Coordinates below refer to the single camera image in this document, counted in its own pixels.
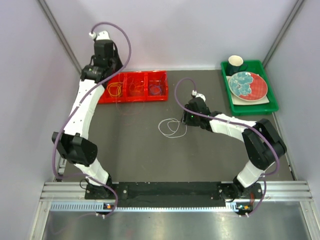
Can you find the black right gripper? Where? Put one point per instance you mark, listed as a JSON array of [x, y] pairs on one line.
[[186, 120]]

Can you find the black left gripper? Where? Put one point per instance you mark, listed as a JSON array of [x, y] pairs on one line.
[[119, 64]]

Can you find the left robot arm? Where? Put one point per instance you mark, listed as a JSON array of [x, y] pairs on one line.
[[73, 144]]

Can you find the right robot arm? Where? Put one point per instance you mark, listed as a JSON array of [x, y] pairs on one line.
[[263, 144]]

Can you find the red compartment bin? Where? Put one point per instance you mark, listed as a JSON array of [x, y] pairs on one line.
[[136, 86]]

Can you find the white square plate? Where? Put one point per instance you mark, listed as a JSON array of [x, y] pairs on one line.
[[265, 101]]

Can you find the blue and red plate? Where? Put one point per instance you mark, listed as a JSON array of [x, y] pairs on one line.
[[247, 86]]

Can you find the dark green mug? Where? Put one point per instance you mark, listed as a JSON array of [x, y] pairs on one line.
[[235, 64]]

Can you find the green plastic tray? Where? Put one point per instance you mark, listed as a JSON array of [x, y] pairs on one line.
[[249, 92]]

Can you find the grey cable duct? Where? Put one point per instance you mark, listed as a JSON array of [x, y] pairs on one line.
[[60, 206]]

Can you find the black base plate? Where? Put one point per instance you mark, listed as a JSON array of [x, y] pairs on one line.
[[215, 189]]

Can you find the aluminium frame rail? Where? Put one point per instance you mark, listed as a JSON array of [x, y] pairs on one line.
[[286, 211]]

